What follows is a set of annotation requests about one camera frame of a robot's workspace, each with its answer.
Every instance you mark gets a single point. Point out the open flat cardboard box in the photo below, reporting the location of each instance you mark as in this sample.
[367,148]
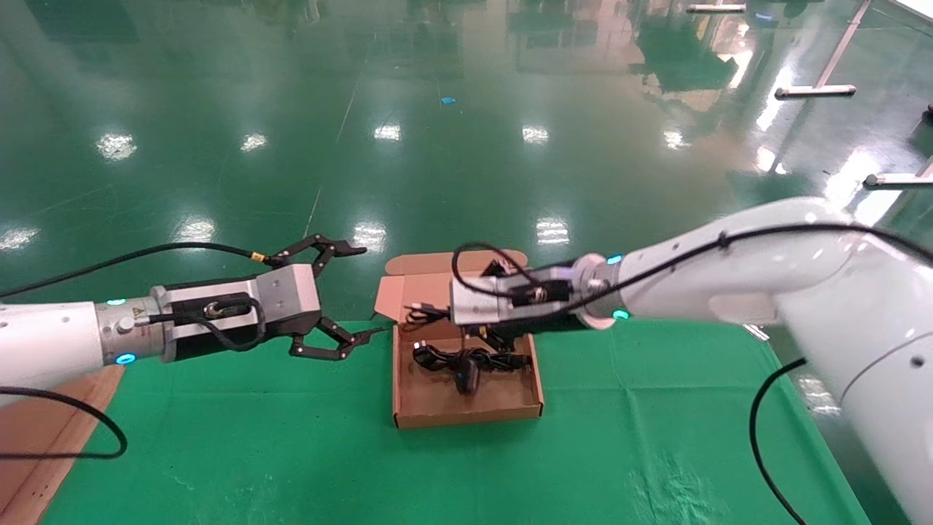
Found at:
[437,405]

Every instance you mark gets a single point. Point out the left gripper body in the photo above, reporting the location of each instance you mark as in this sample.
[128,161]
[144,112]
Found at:
[288,295]

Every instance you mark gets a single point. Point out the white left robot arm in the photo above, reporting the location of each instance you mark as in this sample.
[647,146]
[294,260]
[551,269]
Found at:
[44,343]

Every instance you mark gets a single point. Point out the white table foot bar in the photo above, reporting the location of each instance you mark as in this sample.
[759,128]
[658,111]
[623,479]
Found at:
[718,8]

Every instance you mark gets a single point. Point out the white height-adjustable table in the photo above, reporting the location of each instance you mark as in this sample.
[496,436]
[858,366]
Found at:
[816,91]

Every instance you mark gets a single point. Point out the green tablecloth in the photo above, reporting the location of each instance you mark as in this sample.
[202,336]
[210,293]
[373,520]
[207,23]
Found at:
[291,452]

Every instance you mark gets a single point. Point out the silver binder clip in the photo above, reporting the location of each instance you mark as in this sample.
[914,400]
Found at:
[756,332]

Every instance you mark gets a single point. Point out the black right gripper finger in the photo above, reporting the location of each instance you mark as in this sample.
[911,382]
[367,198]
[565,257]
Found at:
[498,268]
[503,337]

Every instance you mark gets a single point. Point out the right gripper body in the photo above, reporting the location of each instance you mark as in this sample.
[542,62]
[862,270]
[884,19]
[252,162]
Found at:
[477,302]

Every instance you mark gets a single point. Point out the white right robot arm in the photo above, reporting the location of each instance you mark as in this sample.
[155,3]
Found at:
[729,277]

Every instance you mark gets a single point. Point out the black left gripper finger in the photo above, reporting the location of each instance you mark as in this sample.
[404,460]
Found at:
[342,350]
[321,244]

